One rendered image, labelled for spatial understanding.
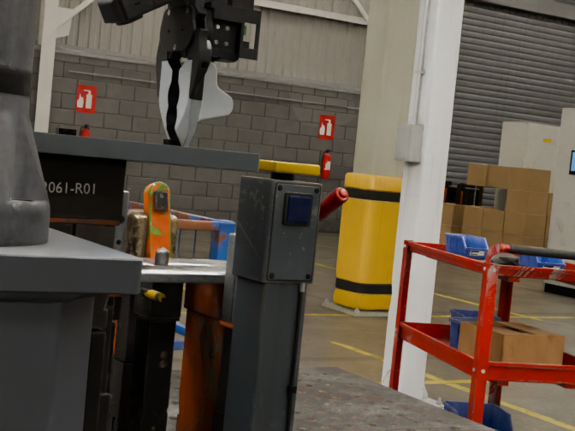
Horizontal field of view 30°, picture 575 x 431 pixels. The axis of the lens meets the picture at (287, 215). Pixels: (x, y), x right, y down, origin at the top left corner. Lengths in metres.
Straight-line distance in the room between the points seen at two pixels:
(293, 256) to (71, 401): 0.57
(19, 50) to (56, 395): 0.20
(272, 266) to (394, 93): 7.40
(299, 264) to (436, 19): 4.20
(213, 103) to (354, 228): 7.39
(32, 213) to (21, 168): 0.03
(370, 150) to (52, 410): 7.93
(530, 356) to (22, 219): 3.01
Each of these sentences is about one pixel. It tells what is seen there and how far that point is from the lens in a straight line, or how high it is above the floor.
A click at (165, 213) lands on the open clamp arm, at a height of 1.06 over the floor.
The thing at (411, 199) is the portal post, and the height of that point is 1.02.
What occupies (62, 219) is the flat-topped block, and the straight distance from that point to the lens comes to 1.03.
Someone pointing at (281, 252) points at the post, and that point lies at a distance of 1.16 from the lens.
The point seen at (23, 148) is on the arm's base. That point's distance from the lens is 0.64.
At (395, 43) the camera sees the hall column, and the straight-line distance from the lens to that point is 8.55.
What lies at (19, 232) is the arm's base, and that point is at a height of 1.11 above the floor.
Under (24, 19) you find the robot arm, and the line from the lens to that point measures 0.64.
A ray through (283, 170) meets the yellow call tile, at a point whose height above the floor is 1.15.
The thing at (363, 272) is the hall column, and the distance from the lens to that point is 8.43.
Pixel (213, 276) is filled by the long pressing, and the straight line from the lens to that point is 1.44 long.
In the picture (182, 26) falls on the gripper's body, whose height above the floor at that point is 1.29.
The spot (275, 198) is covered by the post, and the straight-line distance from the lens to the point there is 1.15.
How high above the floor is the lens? 1.16
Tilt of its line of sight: 3 degrees down
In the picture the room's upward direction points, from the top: 6 degrees clockwise
